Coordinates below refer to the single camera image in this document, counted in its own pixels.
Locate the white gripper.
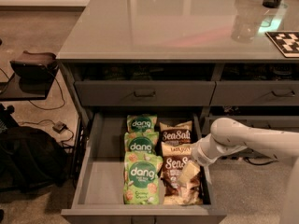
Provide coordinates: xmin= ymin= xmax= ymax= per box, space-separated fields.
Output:
xmin=178 ymin=133 xmax=247 ymax=185

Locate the brown sea salt bag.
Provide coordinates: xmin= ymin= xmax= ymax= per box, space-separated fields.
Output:
xmin=160 ymin=120 xmax=192 ymax=146
xmin=162 ymin=143 xmax=202 ymax=205

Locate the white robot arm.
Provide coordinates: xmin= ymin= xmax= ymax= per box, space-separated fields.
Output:
xmin=178 ymin=118 xmax=299 ymax=224

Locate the front green dang bag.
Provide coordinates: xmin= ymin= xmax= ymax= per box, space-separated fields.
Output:
xmin=123 ymin=151 xmax=163 ymax=204

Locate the green dang bag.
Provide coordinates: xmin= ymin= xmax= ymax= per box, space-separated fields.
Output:
xmin=127 ymin=114 xmax=157 ymax=133
xmin=123 ymin=151 xmax=163 ymax=204
xmin=124 ymin=132 xmax=159 ymax=154

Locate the middle green dang bag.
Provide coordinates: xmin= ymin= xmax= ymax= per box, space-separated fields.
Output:
xmin=124 ymin=132 xmax=159 ymax=154

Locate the back green dang bag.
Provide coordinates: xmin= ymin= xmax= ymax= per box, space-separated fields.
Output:
xmin=127 ymin=114 xmax=157 ymax=133

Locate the grey top right drawer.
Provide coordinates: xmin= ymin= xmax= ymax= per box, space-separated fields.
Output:
xmin=210 ymin=80 xmax=299 ymax=106

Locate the open grey middle drawer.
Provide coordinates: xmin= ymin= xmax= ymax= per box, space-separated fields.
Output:
xmin=62 ymin=110 xmax=226 ymax=224

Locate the grey top left drawer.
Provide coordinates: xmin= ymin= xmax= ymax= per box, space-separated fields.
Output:
xmin=74 ymin=80 xmax=215 ymax=106

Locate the grey counter cabinet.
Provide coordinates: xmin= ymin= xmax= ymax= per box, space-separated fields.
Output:
xmin=56 ymin=0 xmax=299 ymax=224

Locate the black power adapter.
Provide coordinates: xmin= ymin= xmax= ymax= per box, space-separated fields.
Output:
xmin=52 ymin=121 xmax=66 ymax=133

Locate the checkered marker board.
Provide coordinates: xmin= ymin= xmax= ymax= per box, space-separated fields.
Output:
xmin=265 ymin=31 xmax=299 ymax=58

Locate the black backpack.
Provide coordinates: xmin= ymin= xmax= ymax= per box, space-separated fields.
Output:
xmin=0 ymin=126 xmax=67 ymax=192

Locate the dark pouch on table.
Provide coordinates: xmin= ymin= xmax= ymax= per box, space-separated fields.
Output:
xmin=10 ymin=50 xmax=58 ymax=80

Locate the black side table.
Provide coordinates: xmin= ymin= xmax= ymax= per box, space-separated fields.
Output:
xmin=0 ymin=74 xmax=55 ymax=101

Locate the black cable under cabinet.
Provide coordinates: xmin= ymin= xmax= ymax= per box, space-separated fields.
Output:
xmin=242 ymin=156 xmax=278 ymax=167

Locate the black floor cable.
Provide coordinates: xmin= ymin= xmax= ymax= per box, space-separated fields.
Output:
xmin=0 ymin=66 xmax=76 ymax=145

